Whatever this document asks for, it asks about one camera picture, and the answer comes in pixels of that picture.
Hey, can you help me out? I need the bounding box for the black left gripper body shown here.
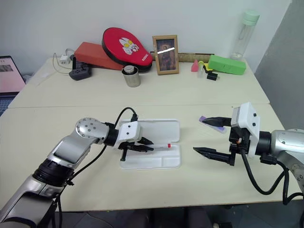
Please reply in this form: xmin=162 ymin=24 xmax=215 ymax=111
xmin=117 ymin=139 xmax=143 ymax=162

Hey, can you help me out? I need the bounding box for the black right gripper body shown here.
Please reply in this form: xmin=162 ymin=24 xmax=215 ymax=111
xmin=228 ymin=126 xmax=252 ymax=167

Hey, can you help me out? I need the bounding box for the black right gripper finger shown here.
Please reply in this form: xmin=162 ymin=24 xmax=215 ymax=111
xmin=192 ymin=147 xmax=232 ymax=165
xmin=201 ymin=116 xmax=232 ymax=128

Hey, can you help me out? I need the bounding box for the white marker with red cap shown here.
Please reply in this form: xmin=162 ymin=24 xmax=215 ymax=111
xmin=152 ymin=143 xmax=172 ymax=151

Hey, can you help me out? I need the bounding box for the red table tennis paddle case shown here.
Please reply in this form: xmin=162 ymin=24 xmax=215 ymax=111
xmin=101 ymin=27 xmax=154 ymax=73

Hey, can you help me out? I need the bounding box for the purple small block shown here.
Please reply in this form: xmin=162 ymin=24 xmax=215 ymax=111
xmin=198 ymin=115 xmax=227 ymax=135

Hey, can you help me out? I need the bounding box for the white plastic tray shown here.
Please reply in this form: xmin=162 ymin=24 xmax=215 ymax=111
xmin=118 ymin=118 xmax=182 ymax=171

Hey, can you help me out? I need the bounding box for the small clear plastic bottle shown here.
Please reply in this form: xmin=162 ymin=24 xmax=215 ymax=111
xmin=197 ymin=62 xmax=206 ymax=79

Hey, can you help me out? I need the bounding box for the yellow small toy piece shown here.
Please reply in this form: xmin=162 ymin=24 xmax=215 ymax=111
xmin=198 ymin=60 xmax=212 ymax=72

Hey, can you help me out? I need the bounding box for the green rectangular block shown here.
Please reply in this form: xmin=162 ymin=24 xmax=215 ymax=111
xmin=207 ymin=54 xmax=247 ymax=76

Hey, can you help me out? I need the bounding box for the silver metal cylinder cup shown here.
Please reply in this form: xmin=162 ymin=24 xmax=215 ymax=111
xmin=121 ymin=65 xmax=142 ymax=88

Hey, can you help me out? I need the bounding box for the woven bamboo strip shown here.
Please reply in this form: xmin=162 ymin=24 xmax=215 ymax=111
xmin=178 ymin=52 xmax=212 ymax=63

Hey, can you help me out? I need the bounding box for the dark grey power strip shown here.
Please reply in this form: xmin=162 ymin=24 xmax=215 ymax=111
xmin=68 ymin=56 xmax=92 ymax=81

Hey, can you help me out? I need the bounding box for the clear bottle with green lid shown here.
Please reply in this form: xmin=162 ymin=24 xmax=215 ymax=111
xmin=231 ymin=9 xmax=261 ymax=60

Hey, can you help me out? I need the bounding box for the red rectangular box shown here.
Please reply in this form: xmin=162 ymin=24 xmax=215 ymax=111
xmin=74 ymin=41 xmax=124 ymax=71

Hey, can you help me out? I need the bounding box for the laptop with lit screen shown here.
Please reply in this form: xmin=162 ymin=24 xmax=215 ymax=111
xmin=0 ymin=55 xmax=27 ymax=96

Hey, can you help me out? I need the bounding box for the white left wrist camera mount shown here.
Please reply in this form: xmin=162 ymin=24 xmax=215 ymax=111
xmin=117 ymin=121 xmax=142 ymax=146

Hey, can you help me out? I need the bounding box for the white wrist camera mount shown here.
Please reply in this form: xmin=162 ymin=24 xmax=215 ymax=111
xmin=117 ymin=121 xmax=142 ymax=146
xmin=231 ymin=102 xmax=261 ymax=159

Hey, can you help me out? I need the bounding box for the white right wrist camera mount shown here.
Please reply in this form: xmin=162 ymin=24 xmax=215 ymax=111
xmin=231 ymin=102 xmax=261 ymax=159

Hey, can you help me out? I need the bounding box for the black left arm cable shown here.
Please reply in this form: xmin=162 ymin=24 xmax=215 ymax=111
xmin=54 ymin=107 xmax=139 ymax=228

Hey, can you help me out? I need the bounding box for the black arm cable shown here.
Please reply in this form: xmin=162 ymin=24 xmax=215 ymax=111
xmin=54 ymin=107 xmax=139 ymax=228
xmin=239 ymin=144 xmax=304 ymax=206

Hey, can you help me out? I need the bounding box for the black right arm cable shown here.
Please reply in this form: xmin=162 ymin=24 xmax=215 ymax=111
xmin=239 ymin=144 xmax=304 ymax=206

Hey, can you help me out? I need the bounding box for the wooden picture frame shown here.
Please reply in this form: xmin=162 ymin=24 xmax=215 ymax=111
xmin=152 ymin=34 xmax=180 ymax=76

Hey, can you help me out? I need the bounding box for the white charger with cable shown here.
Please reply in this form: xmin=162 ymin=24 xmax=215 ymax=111
xmin=52 ymin=48 xmax=75 ymax=76

